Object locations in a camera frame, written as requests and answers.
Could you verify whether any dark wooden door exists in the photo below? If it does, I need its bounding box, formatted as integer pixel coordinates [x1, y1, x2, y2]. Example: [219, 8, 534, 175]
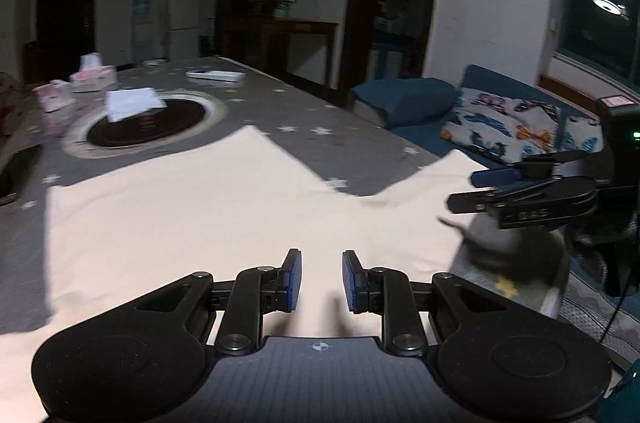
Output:
[36, 0, 96, 82]

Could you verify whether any white remote control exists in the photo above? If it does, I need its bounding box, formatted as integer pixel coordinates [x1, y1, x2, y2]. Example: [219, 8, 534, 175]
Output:
[186, 69, 245, 84]

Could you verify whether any water dispenser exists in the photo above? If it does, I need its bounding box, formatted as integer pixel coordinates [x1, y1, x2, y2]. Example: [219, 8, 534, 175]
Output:
[131, 0, 153, 65]

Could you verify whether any white folded cloth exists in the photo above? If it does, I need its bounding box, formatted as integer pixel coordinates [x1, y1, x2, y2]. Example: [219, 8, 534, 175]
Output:
[104, 87, 166, 123]

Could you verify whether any butterfly print pillow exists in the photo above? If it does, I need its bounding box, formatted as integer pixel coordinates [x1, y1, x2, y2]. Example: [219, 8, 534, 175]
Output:
[440, 87, 561, 164]

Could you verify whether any pink tissue box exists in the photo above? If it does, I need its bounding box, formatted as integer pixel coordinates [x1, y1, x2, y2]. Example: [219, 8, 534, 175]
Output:
[70, 53, 117, 93]

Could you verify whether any round induction cooktop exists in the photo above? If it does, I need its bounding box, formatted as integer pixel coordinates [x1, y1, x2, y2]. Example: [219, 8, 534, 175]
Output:
[61, 91, 229, 160]

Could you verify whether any brown wooden side table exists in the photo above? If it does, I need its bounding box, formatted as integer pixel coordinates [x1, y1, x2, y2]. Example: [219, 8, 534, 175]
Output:
[259, 18, 337, 87]

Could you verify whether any white refrigerator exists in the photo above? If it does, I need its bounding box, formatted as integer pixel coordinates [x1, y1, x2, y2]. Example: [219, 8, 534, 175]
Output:
[167, 0, 200, 61]

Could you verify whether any blue sofa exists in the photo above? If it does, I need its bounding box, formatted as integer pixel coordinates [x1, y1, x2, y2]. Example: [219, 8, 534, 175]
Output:
[349, 63, 640, 369]

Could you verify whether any cream white garment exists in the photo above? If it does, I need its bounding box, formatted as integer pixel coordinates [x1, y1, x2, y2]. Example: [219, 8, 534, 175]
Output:
[1, 126, 477, 422]

